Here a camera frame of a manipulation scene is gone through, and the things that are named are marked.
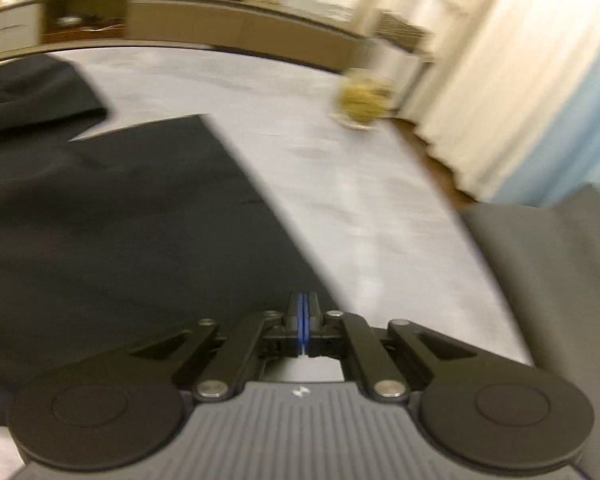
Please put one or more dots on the white curtain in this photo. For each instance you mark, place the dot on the white curtain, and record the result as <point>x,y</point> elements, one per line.
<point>502,75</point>

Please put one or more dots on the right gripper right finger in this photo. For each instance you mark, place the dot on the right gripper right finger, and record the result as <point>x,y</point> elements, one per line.
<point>476,407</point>

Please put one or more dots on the black trousers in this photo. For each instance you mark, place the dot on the black trousers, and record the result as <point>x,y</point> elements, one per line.
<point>107,240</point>

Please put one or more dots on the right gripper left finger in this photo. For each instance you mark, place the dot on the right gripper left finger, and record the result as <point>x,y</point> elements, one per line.
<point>192,399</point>

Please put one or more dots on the long tv sideboard cabinet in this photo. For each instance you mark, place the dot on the long tv sideboard cabinet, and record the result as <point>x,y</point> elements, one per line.
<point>243,26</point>

